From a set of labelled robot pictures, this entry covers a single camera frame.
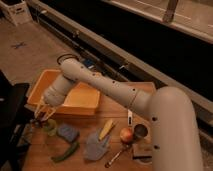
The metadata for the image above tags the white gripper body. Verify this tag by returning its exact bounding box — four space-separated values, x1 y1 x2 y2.
43 74 75 107

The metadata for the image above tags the black cable loop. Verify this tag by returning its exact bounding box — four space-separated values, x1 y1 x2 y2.
56 53 81 64

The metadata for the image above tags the white handled brush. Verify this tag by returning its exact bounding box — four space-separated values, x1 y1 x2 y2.
127 110 133 126

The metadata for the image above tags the black chair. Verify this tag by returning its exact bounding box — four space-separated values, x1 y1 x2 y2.
0 70 33 171

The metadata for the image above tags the metal can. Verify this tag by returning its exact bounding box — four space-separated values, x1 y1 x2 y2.
134 124 148 140

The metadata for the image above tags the blue sponge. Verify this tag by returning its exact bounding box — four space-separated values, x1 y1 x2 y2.
57 124 79 143

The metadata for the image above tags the metal spoon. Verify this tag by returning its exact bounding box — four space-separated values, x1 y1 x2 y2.
105 145 130 168

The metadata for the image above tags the blue device on floor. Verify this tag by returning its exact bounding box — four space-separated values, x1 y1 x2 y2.
83 59 95 69

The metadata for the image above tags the yellow plastic bin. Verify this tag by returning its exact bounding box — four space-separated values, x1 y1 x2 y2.
28 69 100 116

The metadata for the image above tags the white cardboard box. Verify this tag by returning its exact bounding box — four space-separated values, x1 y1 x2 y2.
0 0 32 26

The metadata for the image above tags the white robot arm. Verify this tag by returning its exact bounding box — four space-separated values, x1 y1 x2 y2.
36 58 204 171

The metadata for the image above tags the brown block eraser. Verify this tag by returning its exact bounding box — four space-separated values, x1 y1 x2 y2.
133 143 152 159

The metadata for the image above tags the yellow corn piece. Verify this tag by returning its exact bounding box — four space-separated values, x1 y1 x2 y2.
99 119 113 140

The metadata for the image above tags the dark purple grape bunch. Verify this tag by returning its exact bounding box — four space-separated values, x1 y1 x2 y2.
33 118 46 128

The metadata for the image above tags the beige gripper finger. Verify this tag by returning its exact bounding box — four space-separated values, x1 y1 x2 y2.
34 99 45 119
43 107 57 121

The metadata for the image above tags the green cucumber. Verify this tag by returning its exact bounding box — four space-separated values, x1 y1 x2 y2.
51 141 79 163

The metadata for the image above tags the light blue cloth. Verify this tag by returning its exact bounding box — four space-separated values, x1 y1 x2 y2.
83 131 110 161

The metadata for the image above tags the green plastic cup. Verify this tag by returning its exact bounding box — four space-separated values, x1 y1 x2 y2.
42 119 57 136

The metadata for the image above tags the red yellow apple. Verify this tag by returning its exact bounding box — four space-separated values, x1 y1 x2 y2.
120 128 133 144

